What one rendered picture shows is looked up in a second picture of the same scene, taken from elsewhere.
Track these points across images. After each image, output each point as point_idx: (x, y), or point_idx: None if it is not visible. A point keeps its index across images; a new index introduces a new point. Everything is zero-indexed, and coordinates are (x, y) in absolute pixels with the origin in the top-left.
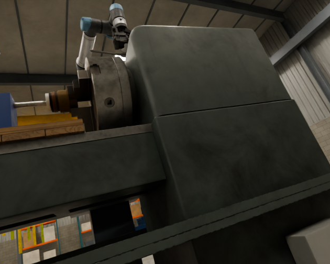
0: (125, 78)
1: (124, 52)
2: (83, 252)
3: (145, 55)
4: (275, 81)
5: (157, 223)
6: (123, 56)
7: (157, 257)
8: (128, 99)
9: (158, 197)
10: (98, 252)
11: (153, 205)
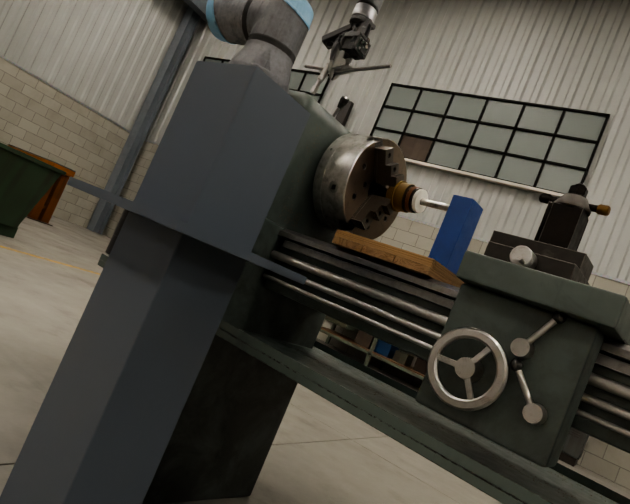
0: None
1: (345, 73)
2: (273, 356)
3: None
4: None
5: (265, 326)
6: (341, 66)
7: (221, 357)
8: None
9: (294, 309)
10: (376, 373)
11: (275, 307)
